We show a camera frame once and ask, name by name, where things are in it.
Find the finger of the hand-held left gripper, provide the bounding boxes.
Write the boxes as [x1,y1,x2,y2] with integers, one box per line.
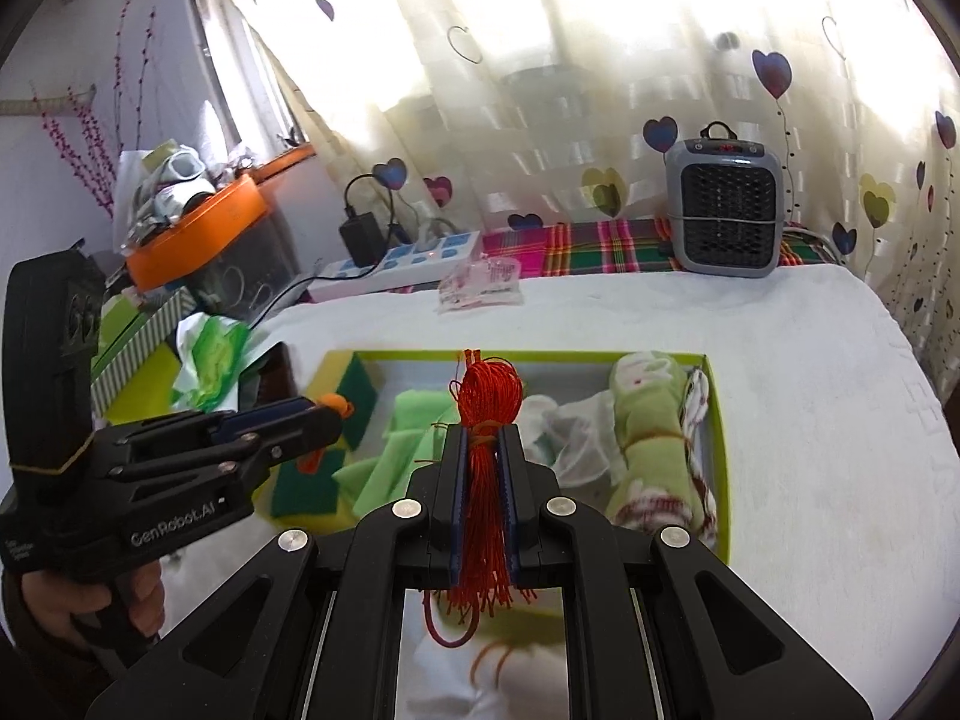
[111,424,346,497]
[94,394,346,458]

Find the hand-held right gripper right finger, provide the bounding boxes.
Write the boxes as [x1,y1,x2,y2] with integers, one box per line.
[499,424,875,720]

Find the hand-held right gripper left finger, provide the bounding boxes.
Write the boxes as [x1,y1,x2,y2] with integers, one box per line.
[86,424,470,720]

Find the green and yellow scouring sponge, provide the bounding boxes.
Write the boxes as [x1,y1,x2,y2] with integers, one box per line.
[270,450,357,530]
[341,356,380,451]

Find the light green microfiber cloth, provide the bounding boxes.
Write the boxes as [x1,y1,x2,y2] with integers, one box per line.
[330,388,466,522]

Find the white mesh cloth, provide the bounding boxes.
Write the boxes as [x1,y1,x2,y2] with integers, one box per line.
[521,388,623,488]

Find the red string bundle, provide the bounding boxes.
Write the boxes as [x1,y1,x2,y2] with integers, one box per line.
[424,349,541,650]

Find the lime green cardboard box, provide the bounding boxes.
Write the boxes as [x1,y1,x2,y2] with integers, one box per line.
[270,349,732,623]

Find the person's left hand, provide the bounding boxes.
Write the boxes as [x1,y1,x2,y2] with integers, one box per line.
[19,559,166,653]

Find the green tissue pack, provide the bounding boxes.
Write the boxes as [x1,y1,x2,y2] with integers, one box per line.
[171,315,252,413]

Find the lime striped box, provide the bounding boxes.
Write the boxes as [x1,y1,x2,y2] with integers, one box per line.
[90,289,197,425]

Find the rolled green printed towel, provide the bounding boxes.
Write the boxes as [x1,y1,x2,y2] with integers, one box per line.
[604,351,721,548]

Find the orange tray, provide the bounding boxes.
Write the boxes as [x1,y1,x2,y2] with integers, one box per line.
[124,144,314,292]

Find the black power adapter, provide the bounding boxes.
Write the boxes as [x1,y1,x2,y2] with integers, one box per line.
[339,216,385,267]

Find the white and blue power strip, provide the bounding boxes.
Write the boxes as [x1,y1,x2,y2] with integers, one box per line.
[307,229,481,301]

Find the pink plastic packet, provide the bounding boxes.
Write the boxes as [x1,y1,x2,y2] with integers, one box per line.
[437,255,522,310]

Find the pink blossom branches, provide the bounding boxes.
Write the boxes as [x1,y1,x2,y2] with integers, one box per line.
[30,4,158,218]

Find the plaid cloth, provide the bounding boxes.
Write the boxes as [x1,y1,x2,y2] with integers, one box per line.
[480,217,837,278]

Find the small grey fan heater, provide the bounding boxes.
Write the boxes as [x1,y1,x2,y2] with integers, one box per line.
[666,122,785,278]

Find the heart print curtain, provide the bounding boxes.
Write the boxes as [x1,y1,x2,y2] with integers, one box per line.
[217,0,960,391]

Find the black charging cable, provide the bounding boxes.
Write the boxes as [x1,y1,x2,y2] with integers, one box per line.
[247,174,410,331]

